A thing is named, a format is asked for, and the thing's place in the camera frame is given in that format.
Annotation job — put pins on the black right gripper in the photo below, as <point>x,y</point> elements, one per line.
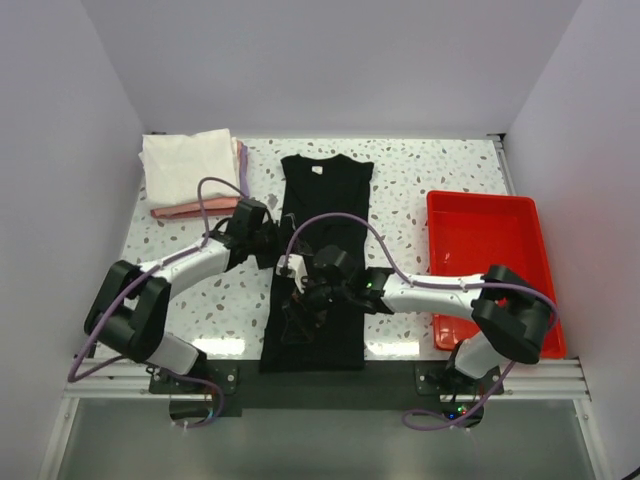
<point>305,304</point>

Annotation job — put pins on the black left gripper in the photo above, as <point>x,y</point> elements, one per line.
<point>266,261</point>

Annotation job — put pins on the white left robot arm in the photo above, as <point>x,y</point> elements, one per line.
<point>130,310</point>

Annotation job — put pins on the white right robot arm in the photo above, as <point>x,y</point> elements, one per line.
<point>513,318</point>

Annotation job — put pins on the purple folded t shirt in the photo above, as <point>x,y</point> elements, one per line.
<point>243,174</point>

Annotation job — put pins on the white folded t shirt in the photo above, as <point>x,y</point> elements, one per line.
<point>175,164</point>

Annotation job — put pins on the red plastic bin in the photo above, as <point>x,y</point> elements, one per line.
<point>468,233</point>

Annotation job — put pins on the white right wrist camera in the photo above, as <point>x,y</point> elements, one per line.
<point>293,267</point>

